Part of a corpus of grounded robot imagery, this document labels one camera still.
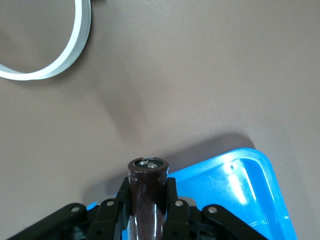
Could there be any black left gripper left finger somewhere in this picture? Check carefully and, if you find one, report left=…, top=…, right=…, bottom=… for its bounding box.
left=7, top=176, right=131, bottom=240

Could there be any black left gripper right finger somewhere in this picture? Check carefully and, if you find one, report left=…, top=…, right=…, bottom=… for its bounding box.
left=162, top=177, right=270, bottom=240

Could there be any long brown electrolytic capacitor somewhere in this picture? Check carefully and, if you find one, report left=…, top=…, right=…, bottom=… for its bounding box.
left=127, top=155, right=170, bottom=240

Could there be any blue plastic tray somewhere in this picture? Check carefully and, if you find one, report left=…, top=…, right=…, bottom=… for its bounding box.
left=86, top=147, right=298, bottom=240

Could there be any white curved pipe clamp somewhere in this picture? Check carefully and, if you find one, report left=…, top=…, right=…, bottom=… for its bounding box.
left=0, top=0, right=92, bottom=81

